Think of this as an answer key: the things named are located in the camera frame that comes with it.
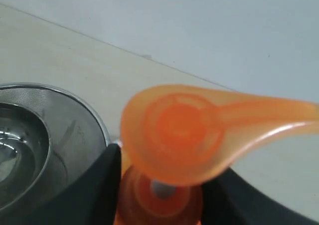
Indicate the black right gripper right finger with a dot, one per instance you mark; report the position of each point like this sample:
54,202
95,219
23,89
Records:
249,200

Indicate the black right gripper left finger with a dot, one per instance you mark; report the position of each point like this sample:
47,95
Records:
91,200

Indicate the orange pump soap bottle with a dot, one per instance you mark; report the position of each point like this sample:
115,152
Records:
177,140

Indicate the steel mesh strainer bowl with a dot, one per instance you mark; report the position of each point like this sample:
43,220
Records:
77,134

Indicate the small stainless steel bowl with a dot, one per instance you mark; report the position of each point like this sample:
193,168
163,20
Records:
25,148

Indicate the white rectangular plastic tray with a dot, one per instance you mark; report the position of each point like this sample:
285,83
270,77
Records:
118,142

